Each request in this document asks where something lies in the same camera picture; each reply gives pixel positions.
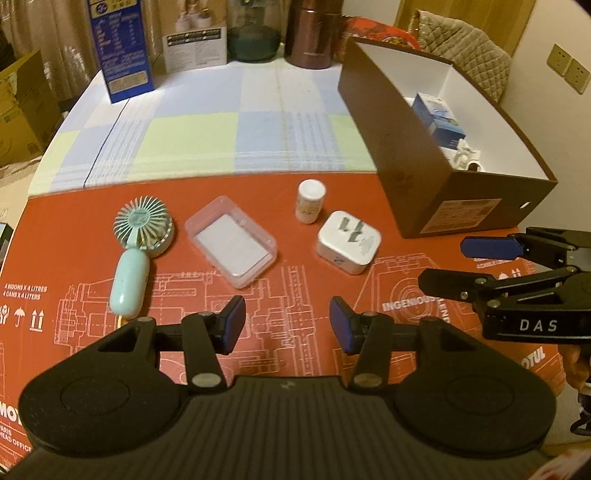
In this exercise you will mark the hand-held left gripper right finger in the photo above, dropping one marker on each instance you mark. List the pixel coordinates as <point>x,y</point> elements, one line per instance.
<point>339,323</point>

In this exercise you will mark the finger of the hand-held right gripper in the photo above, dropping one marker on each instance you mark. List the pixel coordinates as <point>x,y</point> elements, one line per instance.
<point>448,282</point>
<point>489,248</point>

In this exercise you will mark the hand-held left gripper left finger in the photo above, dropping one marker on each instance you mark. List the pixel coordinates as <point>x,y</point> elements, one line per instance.
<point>234,323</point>

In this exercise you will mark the white tube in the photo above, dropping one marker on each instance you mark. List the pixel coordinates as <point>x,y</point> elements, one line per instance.
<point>475,166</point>

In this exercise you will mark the brown cardboard shoebox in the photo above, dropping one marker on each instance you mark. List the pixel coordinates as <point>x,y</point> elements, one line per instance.
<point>406,175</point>

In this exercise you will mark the blue and white small box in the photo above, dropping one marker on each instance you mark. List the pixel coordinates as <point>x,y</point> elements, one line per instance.
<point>434,115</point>

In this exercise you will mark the person's right hand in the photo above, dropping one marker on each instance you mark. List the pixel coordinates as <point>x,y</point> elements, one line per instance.
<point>572,367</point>

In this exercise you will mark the red printed cardboard sheet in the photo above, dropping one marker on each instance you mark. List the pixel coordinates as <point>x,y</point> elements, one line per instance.
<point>286,286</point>

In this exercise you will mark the white power adapter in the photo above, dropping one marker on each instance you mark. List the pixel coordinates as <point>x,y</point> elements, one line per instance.
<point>341,249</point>

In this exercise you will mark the clear plastic case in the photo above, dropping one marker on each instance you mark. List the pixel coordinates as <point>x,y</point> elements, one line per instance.
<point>231,244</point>

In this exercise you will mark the mint green handheld fan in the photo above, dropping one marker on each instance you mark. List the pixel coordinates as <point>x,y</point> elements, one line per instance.
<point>129,286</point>

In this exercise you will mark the small white bottle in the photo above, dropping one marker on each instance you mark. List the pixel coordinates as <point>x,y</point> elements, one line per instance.
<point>310,203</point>

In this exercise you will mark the pastel checked tablecloth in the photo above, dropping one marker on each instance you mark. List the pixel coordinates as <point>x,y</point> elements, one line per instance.
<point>207,124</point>

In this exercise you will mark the quilted chair cover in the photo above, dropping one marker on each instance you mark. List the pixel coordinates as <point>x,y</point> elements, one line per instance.
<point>466,46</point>

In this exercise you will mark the red printed tin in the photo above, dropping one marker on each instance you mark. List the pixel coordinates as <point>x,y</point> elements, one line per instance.
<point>383,32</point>

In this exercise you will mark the brown metal canister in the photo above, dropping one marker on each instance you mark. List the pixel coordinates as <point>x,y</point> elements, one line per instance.
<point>307,41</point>
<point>337,32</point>

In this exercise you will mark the green glass jar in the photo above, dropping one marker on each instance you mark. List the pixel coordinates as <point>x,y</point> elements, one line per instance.
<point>254,46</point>

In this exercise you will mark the tall blue carton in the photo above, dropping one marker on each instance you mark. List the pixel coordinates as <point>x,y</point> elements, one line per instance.
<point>120,69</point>

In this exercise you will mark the white product box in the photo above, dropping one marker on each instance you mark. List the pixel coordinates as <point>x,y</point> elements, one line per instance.
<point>194,46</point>

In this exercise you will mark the brown cardboard box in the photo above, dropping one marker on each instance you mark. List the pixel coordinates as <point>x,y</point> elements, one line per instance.
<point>23,115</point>

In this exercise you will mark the beige patterned curtain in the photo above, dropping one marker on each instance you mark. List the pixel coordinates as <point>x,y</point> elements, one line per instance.
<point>55,27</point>

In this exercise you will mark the gold wall socket plate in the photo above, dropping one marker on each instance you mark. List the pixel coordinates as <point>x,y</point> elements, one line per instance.
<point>559,60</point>
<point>579,76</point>

